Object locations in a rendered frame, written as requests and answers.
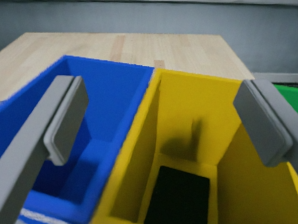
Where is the green bin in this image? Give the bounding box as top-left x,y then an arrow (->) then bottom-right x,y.
274,85 -> 298,113

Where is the yellow open bin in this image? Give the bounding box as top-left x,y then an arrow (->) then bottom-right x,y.
94,68 -> 298,224

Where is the blue bin with label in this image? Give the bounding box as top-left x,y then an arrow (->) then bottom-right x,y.
0,55 -> 156,224

